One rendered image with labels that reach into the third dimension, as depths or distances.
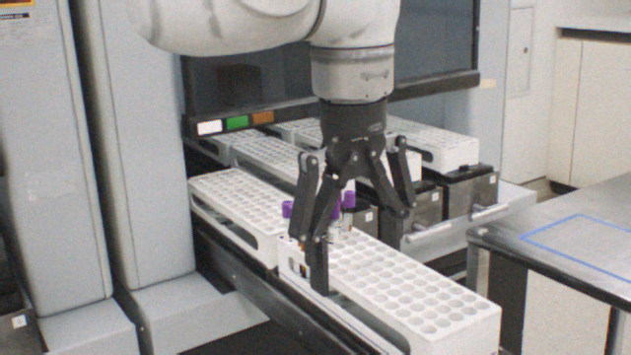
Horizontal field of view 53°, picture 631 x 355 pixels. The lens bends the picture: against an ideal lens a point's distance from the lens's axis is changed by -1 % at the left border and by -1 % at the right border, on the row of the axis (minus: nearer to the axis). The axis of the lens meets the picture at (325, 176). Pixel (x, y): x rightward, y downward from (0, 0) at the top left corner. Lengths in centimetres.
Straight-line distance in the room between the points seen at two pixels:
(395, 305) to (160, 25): 36
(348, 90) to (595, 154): 273
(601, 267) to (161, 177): 63
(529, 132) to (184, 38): 289
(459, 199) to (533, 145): 219
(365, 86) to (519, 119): 262
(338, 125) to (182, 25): 22
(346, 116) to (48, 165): 44
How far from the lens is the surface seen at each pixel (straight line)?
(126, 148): 95
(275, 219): 90
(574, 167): 341
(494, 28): 134
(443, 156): 122
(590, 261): 91
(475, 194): 125
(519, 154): 332
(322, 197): 71
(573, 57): 333
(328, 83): 66
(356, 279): 72
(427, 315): 67
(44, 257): 97
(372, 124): 68
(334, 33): 63
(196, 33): 54
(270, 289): 84
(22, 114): 91
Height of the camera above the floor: 121
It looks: 19 degrees down
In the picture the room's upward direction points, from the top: 2 degrees counter-clockwise
